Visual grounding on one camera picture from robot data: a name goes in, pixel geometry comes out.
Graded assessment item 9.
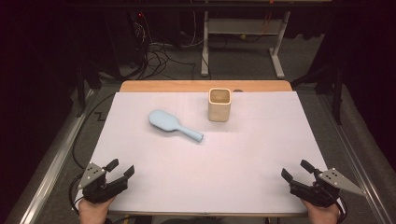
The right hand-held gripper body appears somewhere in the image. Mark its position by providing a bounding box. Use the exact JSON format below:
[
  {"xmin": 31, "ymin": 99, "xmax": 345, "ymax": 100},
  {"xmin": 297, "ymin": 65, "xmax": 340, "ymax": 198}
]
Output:
[{"xmin": 289, "ymin": 168, "xmax": 367, "ymax": 209}]

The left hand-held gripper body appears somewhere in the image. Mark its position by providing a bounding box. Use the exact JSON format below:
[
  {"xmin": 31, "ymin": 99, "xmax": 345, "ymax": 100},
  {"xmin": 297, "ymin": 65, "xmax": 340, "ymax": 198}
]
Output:
[{"xmin": 77, "ymin": 161, "xmax": 129, "ymax": 205}]

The light blue hairbrush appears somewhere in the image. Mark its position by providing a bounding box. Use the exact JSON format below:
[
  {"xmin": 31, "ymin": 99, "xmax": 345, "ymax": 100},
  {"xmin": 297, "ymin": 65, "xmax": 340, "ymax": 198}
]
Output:
[{"xmin": 148, "ymin": 108, "xmax": 205, "ymax": 144}]

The person's right hand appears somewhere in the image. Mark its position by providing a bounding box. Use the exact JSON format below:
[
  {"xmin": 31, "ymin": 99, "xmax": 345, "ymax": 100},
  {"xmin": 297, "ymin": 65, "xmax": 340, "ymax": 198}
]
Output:
[{"xmin": 300, "ymin": 199, "xmax": 342, "ymax": 224}]

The person's left hand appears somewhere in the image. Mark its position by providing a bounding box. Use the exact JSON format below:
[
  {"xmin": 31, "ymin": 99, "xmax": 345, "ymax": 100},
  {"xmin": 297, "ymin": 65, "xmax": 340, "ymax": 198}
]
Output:
[{"xmin": 78, "ymin": 196, "xmax": 117, "ymax": 224}]

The white paper sheet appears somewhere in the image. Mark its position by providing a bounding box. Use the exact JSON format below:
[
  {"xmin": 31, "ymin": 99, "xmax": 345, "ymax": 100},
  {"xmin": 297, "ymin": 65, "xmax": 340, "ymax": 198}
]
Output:
[{"xmin": 74, "ymin": 91, "xmax": 332, "ymax": 216}]

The dark metal stand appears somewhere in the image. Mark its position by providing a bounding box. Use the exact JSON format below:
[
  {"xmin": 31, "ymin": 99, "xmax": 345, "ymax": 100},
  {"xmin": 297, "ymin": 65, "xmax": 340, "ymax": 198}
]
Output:
[
  {"xmin": 75, "ymin": 60, "xmax": 123, "ymax": 118},
  {"xmin": 291, "ymin": 60, "xmax": 346, "ymax": 126}
]

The beige square cup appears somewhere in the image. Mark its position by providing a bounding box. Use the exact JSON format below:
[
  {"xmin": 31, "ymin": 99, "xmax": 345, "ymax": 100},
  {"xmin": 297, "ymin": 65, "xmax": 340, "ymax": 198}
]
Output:
[{"xmin": 207, "ymin": 88, "xmax": 233, "ymax": 123}]

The wooden table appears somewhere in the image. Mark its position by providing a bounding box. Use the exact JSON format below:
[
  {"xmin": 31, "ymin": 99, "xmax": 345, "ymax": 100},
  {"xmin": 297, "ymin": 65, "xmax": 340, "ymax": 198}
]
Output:
[{"xmin": 106, "ymin": 79, "xmax": 310, "ymax": 218}]

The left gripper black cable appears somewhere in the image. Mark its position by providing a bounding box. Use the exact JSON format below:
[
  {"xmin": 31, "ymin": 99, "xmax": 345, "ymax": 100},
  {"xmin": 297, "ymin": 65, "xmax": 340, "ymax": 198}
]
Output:
[{"xmin": 68, "ymin": 172, "xmax": 86, "ymax": 217}]

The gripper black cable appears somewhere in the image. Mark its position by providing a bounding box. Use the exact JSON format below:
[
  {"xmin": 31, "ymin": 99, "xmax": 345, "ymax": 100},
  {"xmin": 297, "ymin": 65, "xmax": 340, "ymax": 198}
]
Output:
[
  {"xmin": 68, "ymin": 172, "xmax": 86, "ymax": 217},
  {"xmin": 335, "ymin": 196, "xmax": 347, "ymax": 222}
]

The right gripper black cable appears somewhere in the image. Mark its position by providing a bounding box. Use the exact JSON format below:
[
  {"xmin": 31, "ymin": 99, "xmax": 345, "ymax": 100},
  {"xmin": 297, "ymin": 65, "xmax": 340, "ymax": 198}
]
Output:
[{"xmin": 335, "ymin": 196, "xmax": 347, "ymax": 222}]

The black floor cable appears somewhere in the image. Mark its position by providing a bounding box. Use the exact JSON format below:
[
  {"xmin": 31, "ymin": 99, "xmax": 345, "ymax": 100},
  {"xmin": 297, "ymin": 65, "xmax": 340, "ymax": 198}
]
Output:
[{"xmin": 72, "ymin": 92, "xmax": 117, "ymax": 171}]

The aluminium rail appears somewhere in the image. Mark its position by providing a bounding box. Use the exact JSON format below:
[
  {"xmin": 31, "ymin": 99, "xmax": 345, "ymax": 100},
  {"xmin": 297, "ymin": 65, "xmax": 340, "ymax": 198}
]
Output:
[
  {"xmin": 317, "ymin": 92, "xmax": 396, "ymax": 224},
  {"xmin": 5, "ymin": 88, "xmax": 95, "ymax": 224}
]

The tangle of black cables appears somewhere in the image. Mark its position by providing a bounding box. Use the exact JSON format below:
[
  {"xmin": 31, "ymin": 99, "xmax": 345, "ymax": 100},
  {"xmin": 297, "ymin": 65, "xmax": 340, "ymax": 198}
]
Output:
[{"xmin": 132, "ymin": 12, "xmax": 206, "ymax": 80}]

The orange cable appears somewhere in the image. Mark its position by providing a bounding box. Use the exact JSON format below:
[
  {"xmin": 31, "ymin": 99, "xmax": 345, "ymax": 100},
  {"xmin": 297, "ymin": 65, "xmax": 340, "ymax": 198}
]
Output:
[{"xmin": 261, "ymin": 10, "xmax": 273, "ymax": 35}]

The white metal stand frame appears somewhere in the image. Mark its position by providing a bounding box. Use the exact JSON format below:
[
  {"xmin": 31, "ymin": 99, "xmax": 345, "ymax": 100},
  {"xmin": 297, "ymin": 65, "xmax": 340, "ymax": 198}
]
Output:
[{"xmin": 200, "ymin": 10, "xmax": 292, "ymax": 79}]

